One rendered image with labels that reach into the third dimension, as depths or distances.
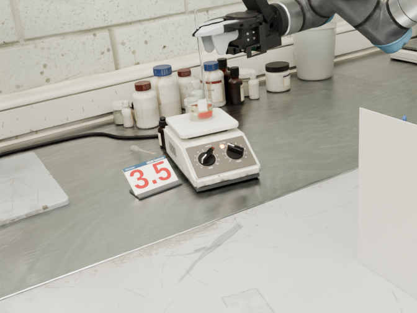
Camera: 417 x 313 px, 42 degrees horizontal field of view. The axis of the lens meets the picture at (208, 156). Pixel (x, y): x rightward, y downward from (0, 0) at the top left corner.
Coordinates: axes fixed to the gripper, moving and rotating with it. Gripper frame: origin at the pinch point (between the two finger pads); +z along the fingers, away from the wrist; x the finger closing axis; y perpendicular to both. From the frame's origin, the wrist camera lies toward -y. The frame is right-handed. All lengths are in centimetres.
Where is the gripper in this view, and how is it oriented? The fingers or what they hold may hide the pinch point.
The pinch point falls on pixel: (198, 30)
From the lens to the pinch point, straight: 105.9
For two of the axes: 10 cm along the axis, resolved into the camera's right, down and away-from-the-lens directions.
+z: -7.9, 3.3, -5.2
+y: 1.1, 9.1, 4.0
